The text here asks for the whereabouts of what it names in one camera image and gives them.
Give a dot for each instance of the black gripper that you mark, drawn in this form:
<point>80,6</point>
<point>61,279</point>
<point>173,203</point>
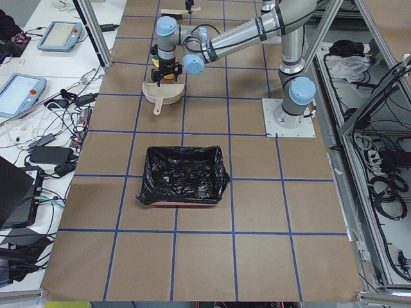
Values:
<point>187,4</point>
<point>166,64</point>

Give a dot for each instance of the white hand brush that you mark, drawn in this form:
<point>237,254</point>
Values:
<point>180,12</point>

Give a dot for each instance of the beige plastic dustpan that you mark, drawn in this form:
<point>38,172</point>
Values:
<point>164,94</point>

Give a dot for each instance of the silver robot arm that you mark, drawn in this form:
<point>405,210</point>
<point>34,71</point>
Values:
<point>183,48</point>

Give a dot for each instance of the black bag lined bin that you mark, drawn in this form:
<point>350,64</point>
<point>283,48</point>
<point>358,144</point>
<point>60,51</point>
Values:
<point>176,175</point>

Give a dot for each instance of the upper blue teach pendant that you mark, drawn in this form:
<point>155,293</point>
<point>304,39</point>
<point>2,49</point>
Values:
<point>60,36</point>

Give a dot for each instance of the blue teach pendant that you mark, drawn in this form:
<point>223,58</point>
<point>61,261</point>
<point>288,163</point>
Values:
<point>19,93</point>
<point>60,36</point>

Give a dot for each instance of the black power adapter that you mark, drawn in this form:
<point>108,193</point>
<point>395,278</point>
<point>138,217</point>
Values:
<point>50,155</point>

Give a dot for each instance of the lower blue teach pendant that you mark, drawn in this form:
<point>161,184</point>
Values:
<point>19,93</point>

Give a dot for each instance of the white crumpled cloth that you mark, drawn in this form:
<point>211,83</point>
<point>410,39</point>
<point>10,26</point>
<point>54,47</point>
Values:
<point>350,68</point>

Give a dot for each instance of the black laptop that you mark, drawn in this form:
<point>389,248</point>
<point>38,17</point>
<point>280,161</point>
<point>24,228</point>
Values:
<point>20,192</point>

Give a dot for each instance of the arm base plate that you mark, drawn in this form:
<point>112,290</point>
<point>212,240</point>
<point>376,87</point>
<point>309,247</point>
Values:
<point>279,124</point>

